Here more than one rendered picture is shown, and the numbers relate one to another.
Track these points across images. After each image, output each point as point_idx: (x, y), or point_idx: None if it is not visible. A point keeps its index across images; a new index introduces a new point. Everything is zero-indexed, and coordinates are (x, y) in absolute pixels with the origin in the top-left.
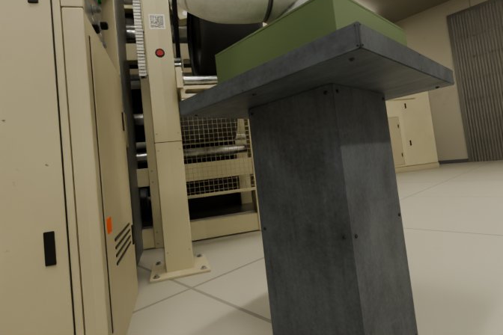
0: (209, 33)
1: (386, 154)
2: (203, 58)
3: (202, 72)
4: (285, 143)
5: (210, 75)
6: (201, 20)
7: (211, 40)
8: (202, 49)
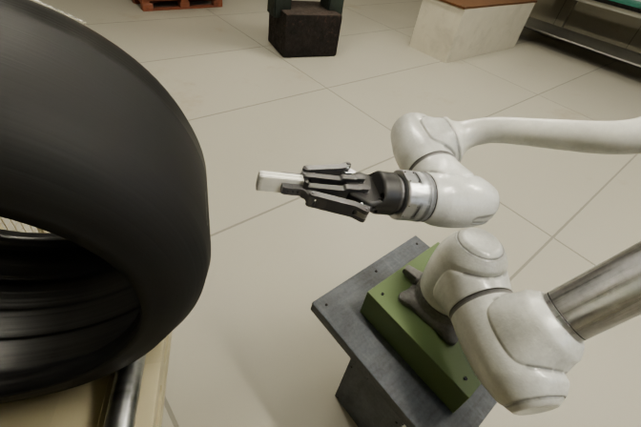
0: (186, 312)
1: None
2: (121, 361)
3: (83, 381)
4: None
5: (137, 368)
6: (161, 301)
7: (183, 318)
8: (131, 350)
